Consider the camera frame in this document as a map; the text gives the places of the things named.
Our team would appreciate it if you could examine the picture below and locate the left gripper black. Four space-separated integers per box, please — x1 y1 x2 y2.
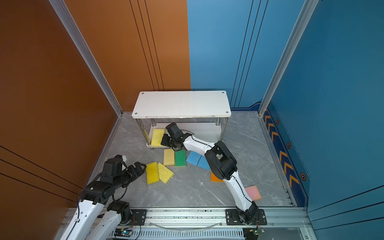
114 161 147 190

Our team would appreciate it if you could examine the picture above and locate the yellow porous sponge large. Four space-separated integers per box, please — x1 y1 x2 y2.
151 129 165 148

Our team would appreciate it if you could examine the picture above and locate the bright yellow foam sponge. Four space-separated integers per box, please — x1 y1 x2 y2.
146 162 160 185

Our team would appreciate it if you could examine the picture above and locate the pale yellow sponge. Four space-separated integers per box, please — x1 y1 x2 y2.
163 149 175 166

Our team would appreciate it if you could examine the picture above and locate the white two-tier shelf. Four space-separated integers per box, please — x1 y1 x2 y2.
132 90 232 149

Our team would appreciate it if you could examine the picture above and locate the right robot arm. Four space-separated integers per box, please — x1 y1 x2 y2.
161 123 260 225

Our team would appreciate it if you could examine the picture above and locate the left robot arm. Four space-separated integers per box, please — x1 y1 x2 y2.
61 155 147 240

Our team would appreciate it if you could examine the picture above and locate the green scrub sponge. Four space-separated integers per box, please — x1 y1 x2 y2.
175 150 187 167

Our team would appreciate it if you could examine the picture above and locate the blue sponge left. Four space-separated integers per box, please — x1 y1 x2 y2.
186 151 202 166

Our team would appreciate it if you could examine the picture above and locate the blue sponge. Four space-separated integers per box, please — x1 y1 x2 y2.
197 156 210 170
186 151 202 166

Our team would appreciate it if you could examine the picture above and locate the blue sponge right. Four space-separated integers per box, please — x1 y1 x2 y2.
197 156 210 170

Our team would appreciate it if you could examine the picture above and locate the orange sponge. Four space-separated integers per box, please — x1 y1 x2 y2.
211 172 224 183

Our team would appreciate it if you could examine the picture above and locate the left circuit board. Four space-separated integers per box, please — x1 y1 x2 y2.
114 228 134 238

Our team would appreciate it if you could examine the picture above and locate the circuit board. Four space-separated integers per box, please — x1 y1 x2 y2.
243 228 265 240
114 228 134 238

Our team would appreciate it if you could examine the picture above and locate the pink sponge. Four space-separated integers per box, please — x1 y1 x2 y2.
245 185 262 201

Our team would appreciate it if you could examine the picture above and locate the right circuit board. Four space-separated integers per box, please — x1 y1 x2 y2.
243 228 265 240

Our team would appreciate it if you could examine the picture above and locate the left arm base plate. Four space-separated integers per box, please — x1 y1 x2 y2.
120 209 147 227

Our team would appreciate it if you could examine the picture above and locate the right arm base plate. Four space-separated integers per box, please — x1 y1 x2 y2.
225 209 268 226

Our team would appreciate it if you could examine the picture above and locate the left aluminium corner post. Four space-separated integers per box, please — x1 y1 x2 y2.
49 0 124 117

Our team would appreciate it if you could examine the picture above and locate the aluminium corner post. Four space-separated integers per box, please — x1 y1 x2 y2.
258 0 319 117
49 0 124 117

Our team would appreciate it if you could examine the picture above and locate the aluminium front rail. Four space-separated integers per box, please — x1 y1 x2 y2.
107 207 317 240

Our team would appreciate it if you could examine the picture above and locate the right aluminium corner post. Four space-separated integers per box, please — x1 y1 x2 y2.
258 0 319 117

